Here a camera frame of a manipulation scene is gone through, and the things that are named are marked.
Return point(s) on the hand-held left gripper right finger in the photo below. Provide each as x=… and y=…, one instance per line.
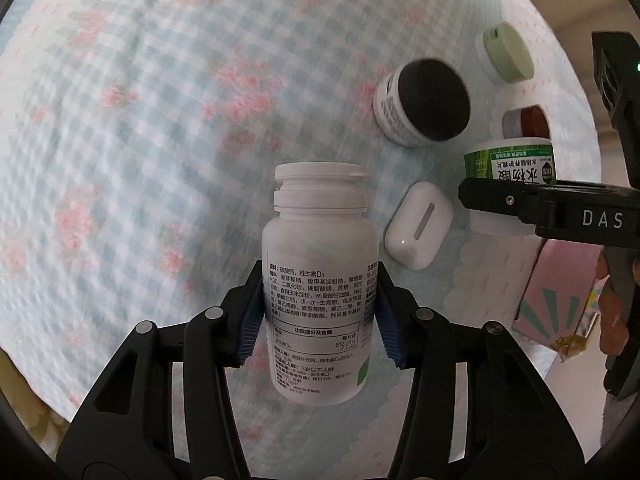
x=388, y=325

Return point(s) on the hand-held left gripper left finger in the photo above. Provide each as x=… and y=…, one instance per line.
x=249, y=321

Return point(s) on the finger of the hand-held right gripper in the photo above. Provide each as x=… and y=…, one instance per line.
x=500, y=200

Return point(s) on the white jar with green label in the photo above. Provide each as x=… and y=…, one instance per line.
x=507, y=165

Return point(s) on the white pill bottle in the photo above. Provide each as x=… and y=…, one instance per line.
x=315, y=280

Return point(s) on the person's right hand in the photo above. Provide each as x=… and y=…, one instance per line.
x=614, y=322

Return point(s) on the white earbuds case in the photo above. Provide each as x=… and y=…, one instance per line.
x=417, y=225

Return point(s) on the pink patterned carton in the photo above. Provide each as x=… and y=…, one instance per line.
x=557, y=300

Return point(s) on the white jar with black lid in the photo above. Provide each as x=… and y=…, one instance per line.
x=425, y=102

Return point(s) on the white jar with green lid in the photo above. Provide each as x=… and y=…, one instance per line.
x=505, y=52

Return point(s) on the blue checked floral blanket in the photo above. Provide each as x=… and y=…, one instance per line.
x=150, y=160

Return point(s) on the yellow patterned cloth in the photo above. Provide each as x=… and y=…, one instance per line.
x=30, y=410

